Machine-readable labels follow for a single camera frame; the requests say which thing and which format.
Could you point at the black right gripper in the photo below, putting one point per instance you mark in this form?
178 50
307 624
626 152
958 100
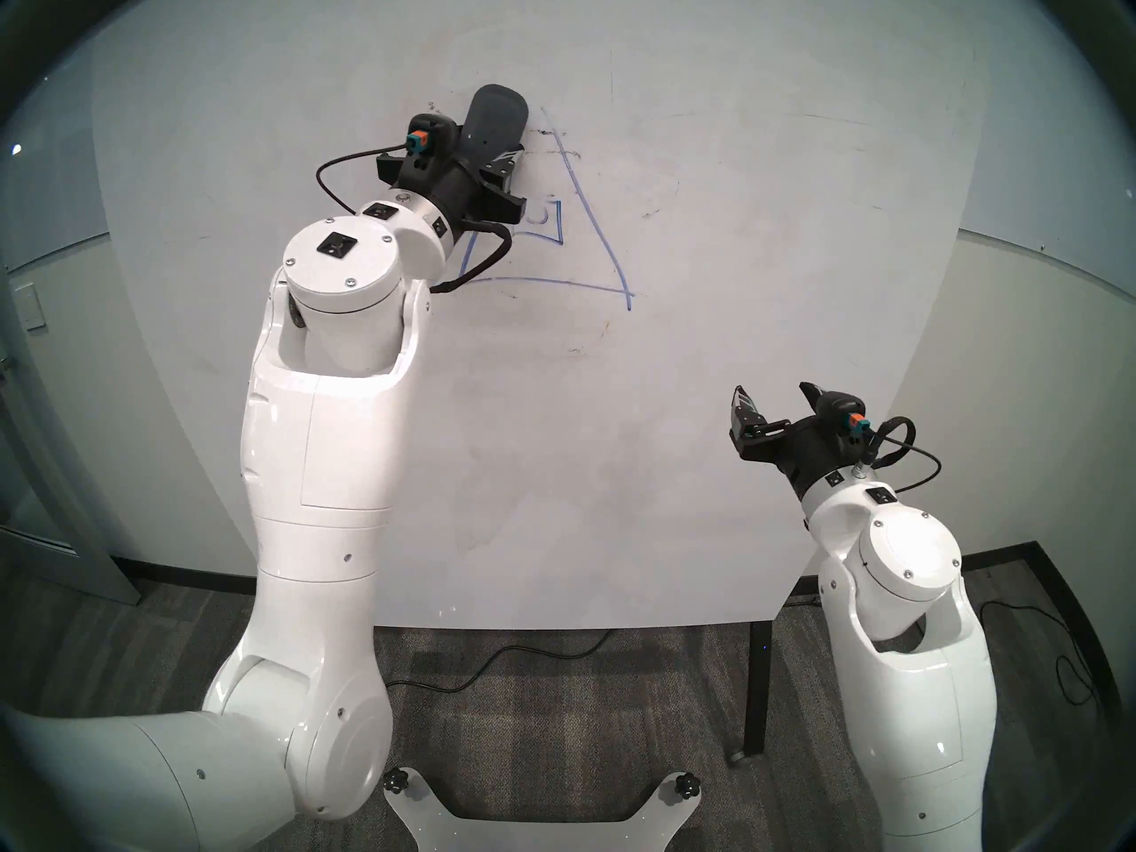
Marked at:
812 451

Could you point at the white whiteboard table surface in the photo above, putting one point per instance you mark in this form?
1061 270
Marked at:
754 238

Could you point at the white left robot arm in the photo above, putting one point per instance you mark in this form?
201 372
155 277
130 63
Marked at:
319 433

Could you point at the grey glass door frame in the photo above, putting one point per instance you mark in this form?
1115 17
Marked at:
89 540

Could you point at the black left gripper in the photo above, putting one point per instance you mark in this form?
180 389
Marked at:
453 193

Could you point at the dark grey whiteboard eraser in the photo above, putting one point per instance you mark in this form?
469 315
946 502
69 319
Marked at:
497 118

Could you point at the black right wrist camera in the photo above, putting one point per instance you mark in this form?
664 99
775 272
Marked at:
839 406

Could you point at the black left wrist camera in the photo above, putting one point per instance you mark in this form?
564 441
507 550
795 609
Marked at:
430 138

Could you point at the black base knob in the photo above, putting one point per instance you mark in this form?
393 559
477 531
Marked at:
685 784
396 781

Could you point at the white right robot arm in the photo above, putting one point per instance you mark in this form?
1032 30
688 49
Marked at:
914 682

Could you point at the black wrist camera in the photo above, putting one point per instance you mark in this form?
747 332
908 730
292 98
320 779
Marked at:
430 138
839 406

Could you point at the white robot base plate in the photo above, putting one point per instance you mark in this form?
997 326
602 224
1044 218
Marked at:
532 837

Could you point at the black table leg with caster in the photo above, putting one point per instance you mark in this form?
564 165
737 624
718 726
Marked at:
758 690

